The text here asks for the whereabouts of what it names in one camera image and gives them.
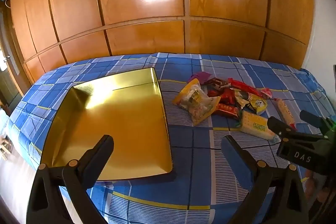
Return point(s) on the dark red snack packet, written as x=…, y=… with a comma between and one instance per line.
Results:
x=215, y=83

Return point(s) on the purple snack packet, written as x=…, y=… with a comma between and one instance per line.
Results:
x=200, y=75

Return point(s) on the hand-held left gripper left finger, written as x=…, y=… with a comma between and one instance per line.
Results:
x=103, y=148

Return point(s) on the long red snack packet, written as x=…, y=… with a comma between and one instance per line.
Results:
x=244, y=86

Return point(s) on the green-edged cracker packet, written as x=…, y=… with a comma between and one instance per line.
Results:
x=252, y=123

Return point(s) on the blue plaid bedsheet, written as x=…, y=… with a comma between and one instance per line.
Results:
x=183, y=200

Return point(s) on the clear yellow snack packet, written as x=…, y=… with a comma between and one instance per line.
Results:
x=193, y=96

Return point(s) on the yellow and black snack packet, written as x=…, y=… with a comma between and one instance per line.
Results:
x=257, y=104

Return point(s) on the orange-edged cracker packet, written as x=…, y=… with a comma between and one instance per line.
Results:
x=284, y=109

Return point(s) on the small pink candy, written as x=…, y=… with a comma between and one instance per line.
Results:
x=266, y=93

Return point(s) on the red and gold snack packet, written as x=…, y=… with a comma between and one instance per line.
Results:
x=225, y=109

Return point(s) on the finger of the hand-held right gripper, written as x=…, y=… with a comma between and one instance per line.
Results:
x=281, y=128
x=315, y=119

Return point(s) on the gold metal tin tray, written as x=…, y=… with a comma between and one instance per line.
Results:
x=118, y=113

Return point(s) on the dark wooden door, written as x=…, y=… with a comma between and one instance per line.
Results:
x=8, y=82

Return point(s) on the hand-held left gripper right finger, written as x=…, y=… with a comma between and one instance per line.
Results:
x=233, y=150

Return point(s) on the wooden wardrobe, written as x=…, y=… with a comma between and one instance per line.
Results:
x=144, y=29

